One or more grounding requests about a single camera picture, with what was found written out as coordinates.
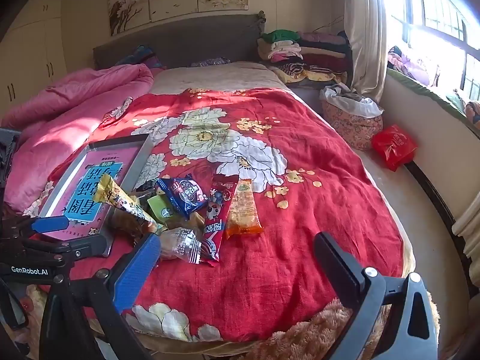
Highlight cream wardrobe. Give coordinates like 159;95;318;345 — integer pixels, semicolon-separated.
0;0;68;109

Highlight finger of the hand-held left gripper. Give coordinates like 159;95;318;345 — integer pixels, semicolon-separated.
15;237;91;265
4;217;71;239

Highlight green windowsill cloth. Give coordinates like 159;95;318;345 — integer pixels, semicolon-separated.
386;68;480;136

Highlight cream curtain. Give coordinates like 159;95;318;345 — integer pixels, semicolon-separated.
343;0;389;102

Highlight clear candy packet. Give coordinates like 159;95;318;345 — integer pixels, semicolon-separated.
159;227;203;265

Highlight green snack packet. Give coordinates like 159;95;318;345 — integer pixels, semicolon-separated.
146;193;177;229

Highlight clear gold biscuit packet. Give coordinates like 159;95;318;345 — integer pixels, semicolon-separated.
109;210;158;239

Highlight clothes on windowsill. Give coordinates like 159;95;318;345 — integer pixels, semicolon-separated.
386;45;443;87

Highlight brown fuzzy blanket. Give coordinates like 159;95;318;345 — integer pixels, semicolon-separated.
232;296;443;360

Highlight blue snack packet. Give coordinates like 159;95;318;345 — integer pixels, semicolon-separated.
155;173;209;220

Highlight floral fabric bag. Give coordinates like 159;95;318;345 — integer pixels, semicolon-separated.
320;99;384;151

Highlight purple patterned cloth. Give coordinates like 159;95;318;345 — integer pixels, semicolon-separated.
189;57;231;68

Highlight white plastic bag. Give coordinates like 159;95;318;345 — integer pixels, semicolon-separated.
320;84;383;118

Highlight grey metal tray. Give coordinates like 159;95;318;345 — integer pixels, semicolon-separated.
37;133;154;257

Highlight red floral blanket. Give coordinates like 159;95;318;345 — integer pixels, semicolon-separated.
22;87;415;346

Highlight red plastic bag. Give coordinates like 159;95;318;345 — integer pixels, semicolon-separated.
371;124;419;172

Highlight pink and blue book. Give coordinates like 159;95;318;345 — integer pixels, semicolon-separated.
45;146;141;241

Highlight cream furniture edge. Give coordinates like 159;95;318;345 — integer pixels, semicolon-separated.
452;191;480;267

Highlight blue patterned pillow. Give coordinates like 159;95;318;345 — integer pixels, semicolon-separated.
116;45;166;70

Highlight long red snack packet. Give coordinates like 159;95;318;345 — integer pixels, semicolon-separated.
200;174;239;267

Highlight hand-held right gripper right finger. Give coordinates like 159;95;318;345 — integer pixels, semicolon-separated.
313;232;439;360

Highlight orange corn stick packet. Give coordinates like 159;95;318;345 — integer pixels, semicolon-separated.
225;178;263;239

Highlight pink quilt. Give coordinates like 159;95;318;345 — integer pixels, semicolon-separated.
0;64;154;218

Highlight beige bed sheet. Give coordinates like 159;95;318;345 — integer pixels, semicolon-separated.
150;62;291;96

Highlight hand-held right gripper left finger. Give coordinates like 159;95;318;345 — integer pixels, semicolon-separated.
39;232;162;360

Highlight grey bed headboard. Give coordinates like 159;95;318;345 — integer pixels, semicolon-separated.
93;14;265;70

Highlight yellow cartoon snack packet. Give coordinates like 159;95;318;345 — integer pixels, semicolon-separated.
93;174;160;233

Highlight pile of folded clothes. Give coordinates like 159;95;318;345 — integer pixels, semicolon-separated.
257;29;353;87

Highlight window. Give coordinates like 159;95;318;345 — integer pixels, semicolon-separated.
386;0;480;102

